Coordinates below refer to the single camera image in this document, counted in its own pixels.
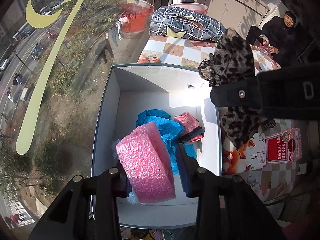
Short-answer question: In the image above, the leopard print scrunchie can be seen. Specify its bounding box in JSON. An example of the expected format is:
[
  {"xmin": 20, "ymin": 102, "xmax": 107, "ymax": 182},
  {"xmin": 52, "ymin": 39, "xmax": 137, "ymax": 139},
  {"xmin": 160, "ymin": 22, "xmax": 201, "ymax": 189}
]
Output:
[{"xmin": 198, "ymin": 28, "xmax": 261, "ymax": 148}]

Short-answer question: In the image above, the pink bubble wrap block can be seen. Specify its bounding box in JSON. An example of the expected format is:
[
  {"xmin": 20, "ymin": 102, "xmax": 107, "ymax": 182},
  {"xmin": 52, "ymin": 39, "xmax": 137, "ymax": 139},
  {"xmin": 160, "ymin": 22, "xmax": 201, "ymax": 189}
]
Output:
[{"xmin": 116, "ymin": 121, "xmax": 176, "ymax": 204}]

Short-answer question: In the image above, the pink knit sock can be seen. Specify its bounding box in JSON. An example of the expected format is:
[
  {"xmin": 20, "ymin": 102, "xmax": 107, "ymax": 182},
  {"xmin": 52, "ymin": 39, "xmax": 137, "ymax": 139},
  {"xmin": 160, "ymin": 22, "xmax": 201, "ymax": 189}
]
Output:
[{"xmin": 174, "ymin": 112, "xmax": 204, "ymax": 144}]

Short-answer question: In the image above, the blue plastic shoe cover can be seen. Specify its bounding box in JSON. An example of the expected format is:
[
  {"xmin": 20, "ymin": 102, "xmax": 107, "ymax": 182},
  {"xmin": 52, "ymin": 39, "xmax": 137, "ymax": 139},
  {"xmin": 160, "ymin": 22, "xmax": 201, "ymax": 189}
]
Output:
[{"xmin": 136, "ymin": 109, "xmax": 184, "ymax": 174}]

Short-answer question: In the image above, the checkered floral tablecloth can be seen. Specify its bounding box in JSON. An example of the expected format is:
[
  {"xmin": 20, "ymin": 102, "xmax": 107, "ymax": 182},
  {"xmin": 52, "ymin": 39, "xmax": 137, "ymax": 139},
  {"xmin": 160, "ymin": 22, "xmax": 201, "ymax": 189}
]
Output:
[{"xmin": 138, "ymin": 36, "xmax": 303, "ymax": 203}]

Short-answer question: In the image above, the light blue fluffy cloth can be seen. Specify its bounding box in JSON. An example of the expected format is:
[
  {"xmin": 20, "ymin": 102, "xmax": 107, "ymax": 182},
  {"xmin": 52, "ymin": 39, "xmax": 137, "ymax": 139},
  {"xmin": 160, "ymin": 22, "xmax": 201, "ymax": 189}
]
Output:
[{"xmin": 111, "ymin": 139, "xmax": 140, "ymax": 205}]

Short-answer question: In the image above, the red patterned cardboard box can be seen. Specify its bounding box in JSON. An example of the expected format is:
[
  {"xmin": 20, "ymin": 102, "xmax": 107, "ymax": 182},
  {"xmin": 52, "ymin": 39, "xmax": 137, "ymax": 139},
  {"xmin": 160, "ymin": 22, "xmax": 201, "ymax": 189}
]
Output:
[{"xmin": 266, "ymin": 128, "xmax": 302, "ymax": 165}]

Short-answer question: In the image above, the orange floral tissue pack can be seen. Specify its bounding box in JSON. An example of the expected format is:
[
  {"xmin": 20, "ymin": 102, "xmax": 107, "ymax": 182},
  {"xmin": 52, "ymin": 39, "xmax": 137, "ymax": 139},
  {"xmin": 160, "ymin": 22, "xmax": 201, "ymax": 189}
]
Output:
[{"xmin": 222, "ymin": 133, "xmax": 266, "ymax": 176}]

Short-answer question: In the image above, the seated person in black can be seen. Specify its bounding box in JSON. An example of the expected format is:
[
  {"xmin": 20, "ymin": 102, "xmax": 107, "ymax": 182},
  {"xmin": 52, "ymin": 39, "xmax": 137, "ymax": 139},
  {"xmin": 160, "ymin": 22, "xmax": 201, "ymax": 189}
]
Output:
[{"xmin": 246, "ymin": 11, "xmax": 311, "ymax": 68}]

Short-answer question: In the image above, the white cabinet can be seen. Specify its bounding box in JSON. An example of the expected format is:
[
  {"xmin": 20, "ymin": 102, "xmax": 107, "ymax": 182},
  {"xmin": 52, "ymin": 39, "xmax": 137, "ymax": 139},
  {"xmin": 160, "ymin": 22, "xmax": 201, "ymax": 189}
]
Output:
[{"xmin": 194, "ymin": 0, "xmax": 270, "ymax": 38}]

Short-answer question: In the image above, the white open storage box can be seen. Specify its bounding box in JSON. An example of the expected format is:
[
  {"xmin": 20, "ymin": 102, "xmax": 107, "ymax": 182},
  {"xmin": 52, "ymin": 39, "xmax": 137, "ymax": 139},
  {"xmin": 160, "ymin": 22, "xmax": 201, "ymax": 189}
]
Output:
[{"xmin": 91, "ymin": 63, "xmax": 222, "ymax": 229}]

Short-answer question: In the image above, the pink plastic basin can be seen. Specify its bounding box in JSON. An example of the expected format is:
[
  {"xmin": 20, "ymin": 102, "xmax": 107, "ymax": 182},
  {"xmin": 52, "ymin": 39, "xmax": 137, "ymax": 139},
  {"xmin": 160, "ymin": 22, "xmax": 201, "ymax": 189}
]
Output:
[{"xmin": 169, "ymin": 3, "xmax": 208, "ymax": 15}]

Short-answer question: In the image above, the dark plaid pillow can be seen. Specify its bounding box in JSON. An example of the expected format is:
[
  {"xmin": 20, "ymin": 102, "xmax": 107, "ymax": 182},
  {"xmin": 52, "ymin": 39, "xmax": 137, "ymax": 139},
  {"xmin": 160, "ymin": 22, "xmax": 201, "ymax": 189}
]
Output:
[{"xmin": 149, "ymin": 6, "xmax": 226, "ymax": 43}]

